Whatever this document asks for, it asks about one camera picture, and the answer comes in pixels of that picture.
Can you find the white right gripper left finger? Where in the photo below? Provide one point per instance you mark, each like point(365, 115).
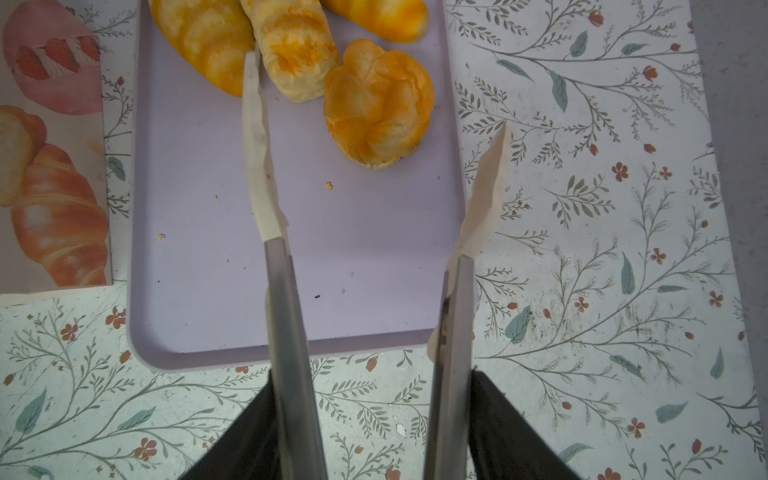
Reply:
point(278, 435)

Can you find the round orange bun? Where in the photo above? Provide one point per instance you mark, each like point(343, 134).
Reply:
point(378, 104)

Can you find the striped bread roll left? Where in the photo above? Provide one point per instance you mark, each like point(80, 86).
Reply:
point(213, 36)

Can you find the croissant top right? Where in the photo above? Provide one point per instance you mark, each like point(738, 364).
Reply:
point(396, 21)

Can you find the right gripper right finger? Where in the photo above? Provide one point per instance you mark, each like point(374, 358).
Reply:
point(471, 423)

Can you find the small bread roll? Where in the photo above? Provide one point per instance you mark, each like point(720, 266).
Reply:
point(296, 45)

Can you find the cream paper bread bag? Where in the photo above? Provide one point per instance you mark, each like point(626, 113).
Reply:
point(54, 220)

